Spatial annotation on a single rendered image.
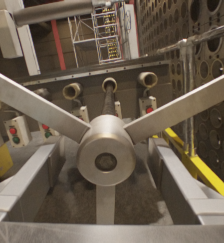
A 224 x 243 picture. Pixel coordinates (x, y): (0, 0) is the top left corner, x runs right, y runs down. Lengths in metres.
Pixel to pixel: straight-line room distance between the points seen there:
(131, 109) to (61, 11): 0.68
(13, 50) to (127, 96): 0.67
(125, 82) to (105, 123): 0.77
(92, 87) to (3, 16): 0.59
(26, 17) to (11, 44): 0.19
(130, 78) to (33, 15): 0.66
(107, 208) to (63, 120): 0.11
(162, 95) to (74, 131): 0.80
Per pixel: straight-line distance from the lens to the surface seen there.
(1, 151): 2.28
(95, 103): 0.91
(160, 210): 1.30
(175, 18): 3.50
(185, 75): 1.00
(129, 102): 0.91
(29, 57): 8.20
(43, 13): 1.18
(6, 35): 1.15
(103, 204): 0.20
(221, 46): 1.54
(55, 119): 0.16
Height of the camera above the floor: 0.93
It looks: 17 degrees down
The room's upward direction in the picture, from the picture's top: 9 degrees counter-clockwise
